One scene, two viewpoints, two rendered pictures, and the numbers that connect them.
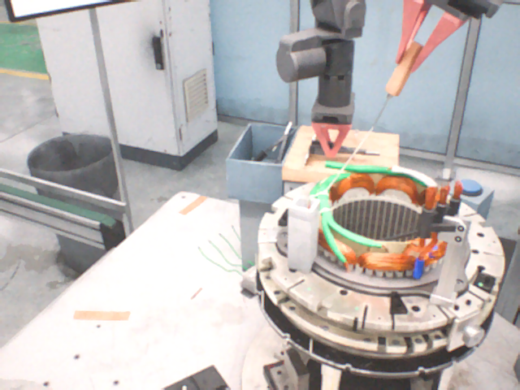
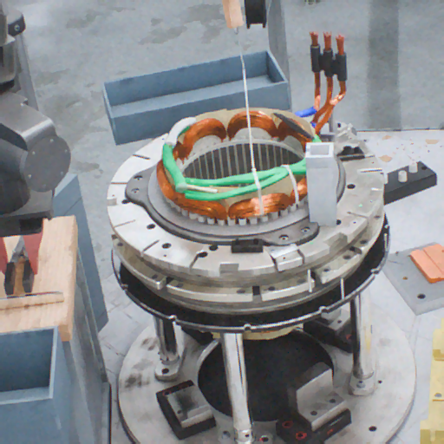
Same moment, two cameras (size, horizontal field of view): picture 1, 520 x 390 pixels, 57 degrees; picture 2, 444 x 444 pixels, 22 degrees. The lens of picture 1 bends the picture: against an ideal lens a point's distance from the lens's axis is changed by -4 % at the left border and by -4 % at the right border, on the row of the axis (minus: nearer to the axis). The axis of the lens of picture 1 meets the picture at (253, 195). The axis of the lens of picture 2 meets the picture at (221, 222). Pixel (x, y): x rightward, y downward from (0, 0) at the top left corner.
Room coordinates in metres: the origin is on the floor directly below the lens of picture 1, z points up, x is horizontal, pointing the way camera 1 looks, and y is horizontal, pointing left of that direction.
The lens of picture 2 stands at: (0.84, 0.88, 1.82)
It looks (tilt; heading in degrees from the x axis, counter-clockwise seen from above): 35 degrees down; 255
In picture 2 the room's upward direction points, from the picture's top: 8 degrees counter-clockwise
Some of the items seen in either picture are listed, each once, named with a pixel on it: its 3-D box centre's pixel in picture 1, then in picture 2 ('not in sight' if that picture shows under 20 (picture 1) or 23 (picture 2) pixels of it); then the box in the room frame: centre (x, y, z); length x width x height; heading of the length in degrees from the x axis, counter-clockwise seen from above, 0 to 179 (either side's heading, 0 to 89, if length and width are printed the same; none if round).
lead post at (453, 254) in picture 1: (452, 261); (327, 94); (0.39, -0.21, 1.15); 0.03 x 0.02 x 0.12; 58
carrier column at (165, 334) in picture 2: not in sight; (159, 303); (0.63, -0.23, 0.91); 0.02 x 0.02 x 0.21
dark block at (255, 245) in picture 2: (286, 216); (246, 244); (0.56, -0.04, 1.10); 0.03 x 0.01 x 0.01; 155
